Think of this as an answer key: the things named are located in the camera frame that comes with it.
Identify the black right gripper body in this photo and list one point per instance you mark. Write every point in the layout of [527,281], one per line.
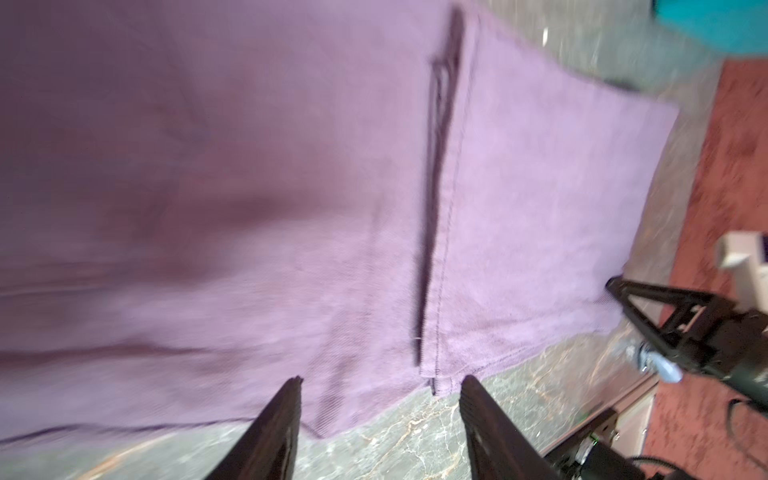
[726,342]

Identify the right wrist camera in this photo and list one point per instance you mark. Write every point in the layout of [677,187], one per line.
[743,254]

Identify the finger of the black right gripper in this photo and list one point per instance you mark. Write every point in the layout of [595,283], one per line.
[674,339]

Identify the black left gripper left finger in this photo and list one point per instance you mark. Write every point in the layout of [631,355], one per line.
[268,448]

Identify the teal plastic mesh basket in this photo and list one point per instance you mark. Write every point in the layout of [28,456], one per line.
[731,27]

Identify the small light blue object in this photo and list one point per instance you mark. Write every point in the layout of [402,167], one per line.
[649,361]

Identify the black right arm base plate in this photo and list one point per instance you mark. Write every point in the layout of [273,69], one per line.
[587,454]

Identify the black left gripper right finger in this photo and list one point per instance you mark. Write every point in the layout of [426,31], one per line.
[496,448]

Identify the purple trousers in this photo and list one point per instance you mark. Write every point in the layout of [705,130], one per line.
[201,199]

